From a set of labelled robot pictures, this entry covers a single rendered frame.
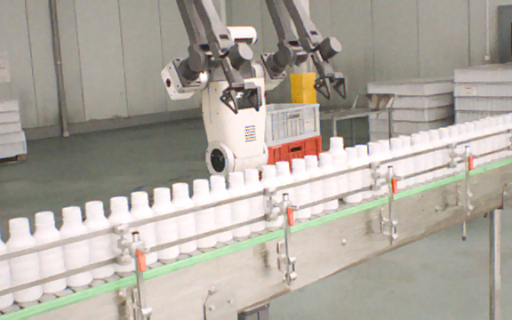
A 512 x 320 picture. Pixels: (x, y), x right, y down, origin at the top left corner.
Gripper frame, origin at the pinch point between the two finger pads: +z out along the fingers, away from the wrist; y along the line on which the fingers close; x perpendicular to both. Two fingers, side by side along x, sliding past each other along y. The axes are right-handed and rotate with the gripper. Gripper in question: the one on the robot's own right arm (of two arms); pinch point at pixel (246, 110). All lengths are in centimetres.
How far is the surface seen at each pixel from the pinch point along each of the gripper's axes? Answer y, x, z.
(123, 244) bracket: -79, -34, 40
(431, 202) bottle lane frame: 42, -25, 51
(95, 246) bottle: -83, -30, 39
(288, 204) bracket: -33, -38, 41
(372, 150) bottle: 15.5, -30.8, 30.3
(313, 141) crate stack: 181, 145, -28
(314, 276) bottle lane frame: -19, -21, 60
